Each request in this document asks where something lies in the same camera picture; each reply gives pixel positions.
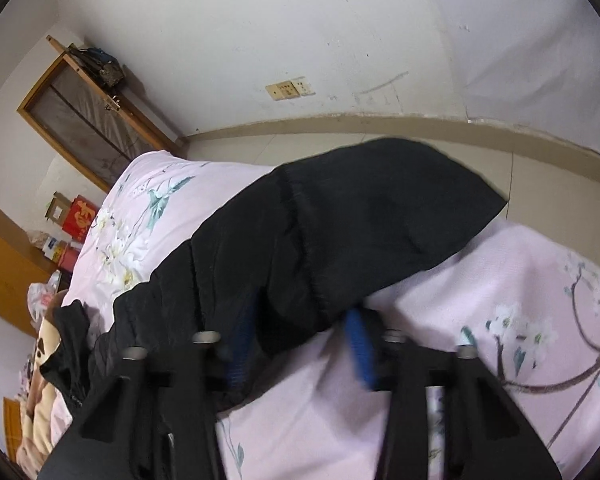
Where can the white plastic bag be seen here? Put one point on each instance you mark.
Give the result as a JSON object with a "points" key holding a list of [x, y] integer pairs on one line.
{"points": [[41, 300]]}

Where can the red round tin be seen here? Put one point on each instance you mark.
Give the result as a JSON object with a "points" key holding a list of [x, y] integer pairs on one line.
{"points": [[69, 259]]}

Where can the beige plush dog-print blanket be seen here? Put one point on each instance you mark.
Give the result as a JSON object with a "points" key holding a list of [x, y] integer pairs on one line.
{"points": [[40, 410]]}

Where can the red gift box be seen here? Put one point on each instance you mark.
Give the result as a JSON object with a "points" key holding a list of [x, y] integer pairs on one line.
{"points": [[82, 220]]}

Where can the dark handbag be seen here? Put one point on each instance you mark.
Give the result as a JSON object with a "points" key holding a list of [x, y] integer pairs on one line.
{"points": [[100, 67]]}

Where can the brown cardboard box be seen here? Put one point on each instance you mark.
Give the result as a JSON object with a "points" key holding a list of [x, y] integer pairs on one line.
{"points": [[57, 209]]}

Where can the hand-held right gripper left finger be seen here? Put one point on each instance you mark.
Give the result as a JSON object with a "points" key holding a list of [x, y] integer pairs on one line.
{"points": [[237, 355]]}

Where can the yellowed wall socket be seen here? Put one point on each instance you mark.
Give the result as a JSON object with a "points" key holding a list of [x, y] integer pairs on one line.
{"points": [[281, 91]]}

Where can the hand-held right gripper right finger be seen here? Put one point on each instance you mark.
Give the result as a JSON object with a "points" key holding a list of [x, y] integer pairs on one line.
{"points": [[360, 350]]}

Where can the pink floral quilt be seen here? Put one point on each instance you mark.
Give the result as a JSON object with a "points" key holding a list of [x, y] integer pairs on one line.
{"points": [[480, 285]]}

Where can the yellow wooden wardrobe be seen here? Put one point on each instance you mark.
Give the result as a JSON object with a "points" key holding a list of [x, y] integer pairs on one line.
{"points": [[5, 265]]}

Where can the blue and white box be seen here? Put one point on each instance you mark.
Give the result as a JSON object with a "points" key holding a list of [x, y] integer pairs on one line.
{"points": [[54, 249]]}

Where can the white wall socket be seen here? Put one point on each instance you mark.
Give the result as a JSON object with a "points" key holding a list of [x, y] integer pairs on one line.
{"points": [[304, 86]]}

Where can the brown wooden door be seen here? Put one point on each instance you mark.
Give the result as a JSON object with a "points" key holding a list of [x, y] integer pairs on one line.
{"points": [[80, 110]]}

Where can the wooden headboard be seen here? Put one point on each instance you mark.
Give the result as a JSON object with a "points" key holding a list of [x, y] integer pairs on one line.
{"points": [[12, 425]]}

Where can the clear bag of snacks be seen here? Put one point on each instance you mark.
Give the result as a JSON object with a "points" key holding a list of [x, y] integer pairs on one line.
{"points": [[37, 238]]}

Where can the black quilted jacket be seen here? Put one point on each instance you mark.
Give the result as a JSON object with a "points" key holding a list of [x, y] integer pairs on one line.
{"points": [[355, 210]]}

